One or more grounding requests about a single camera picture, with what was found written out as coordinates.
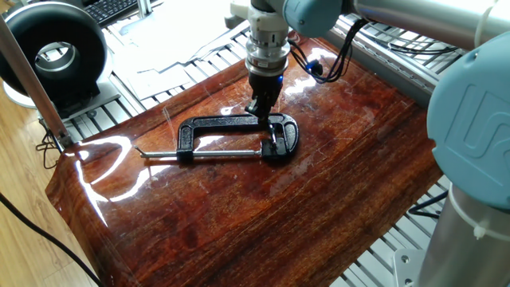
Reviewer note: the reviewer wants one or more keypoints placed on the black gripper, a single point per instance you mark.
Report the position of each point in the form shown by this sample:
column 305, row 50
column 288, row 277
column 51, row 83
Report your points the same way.
column 266, row 87

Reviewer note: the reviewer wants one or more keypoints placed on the small silver metal pin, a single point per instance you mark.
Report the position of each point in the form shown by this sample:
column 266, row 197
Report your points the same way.
column 273, row 137

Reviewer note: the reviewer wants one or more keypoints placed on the black C-clamp with silver screw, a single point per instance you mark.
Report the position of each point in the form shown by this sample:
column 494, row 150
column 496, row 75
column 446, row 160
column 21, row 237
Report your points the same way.
column 215, row 121

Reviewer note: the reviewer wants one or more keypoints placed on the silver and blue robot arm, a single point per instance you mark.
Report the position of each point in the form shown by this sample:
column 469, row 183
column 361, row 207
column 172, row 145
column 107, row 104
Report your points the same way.
column 470, row 127

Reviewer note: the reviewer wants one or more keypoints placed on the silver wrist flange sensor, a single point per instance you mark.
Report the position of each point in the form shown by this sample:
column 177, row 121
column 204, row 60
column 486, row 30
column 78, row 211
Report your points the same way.
column 267, row 56

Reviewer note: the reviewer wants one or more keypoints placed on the glossy wood-grain table mat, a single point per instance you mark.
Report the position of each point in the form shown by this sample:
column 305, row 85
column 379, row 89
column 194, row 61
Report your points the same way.
column 279, row 207

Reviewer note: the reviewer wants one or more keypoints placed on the white paper sheets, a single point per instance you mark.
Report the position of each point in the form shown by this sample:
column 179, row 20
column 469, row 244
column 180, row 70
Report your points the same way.
column 179, row 36

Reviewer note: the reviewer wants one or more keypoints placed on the silver metal stand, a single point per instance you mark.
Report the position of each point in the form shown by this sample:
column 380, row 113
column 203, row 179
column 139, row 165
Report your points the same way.
column 144, row 8

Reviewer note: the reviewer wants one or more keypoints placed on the black computer keyboard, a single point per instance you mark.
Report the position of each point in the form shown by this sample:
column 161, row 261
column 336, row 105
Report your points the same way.
column 109, row 10

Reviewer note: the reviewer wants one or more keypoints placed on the white plastic wrist mount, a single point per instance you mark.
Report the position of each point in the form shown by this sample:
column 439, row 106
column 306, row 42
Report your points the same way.
column 263, row 24

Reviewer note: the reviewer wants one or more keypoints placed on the grey aluminium frame beam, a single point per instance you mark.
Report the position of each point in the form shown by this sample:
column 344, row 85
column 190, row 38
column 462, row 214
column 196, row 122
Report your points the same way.
column 382, row 68

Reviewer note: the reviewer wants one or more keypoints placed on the silver robot base mount plate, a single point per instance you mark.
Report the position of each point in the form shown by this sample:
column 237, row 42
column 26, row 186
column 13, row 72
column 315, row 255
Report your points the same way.
column 406, row 267

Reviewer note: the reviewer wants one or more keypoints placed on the aluminium extrusion post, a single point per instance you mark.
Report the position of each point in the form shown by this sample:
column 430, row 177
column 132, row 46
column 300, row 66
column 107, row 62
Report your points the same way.
column 30, row 75

